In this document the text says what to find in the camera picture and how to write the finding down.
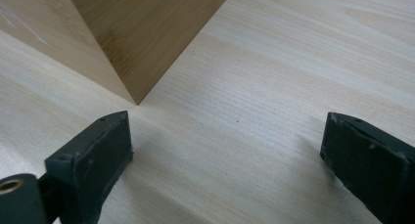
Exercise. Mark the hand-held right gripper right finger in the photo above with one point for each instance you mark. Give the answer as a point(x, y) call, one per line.
point(372, 162)

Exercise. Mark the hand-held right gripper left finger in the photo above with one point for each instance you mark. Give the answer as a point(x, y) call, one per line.
point(94, 155)

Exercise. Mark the wooden box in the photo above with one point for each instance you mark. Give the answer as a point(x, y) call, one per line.
point(130, 38)

